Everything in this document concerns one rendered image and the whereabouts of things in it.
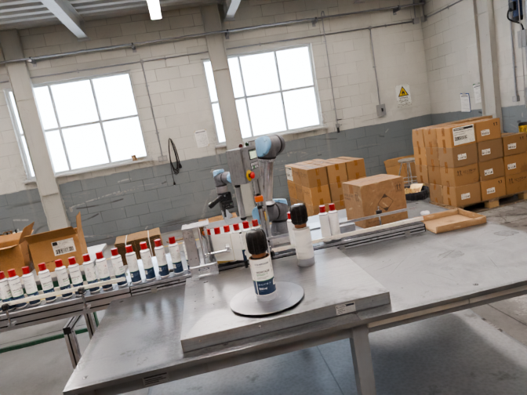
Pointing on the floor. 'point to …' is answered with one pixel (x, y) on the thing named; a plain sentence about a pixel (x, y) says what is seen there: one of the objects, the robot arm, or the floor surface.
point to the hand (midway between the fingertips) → (225, 221)
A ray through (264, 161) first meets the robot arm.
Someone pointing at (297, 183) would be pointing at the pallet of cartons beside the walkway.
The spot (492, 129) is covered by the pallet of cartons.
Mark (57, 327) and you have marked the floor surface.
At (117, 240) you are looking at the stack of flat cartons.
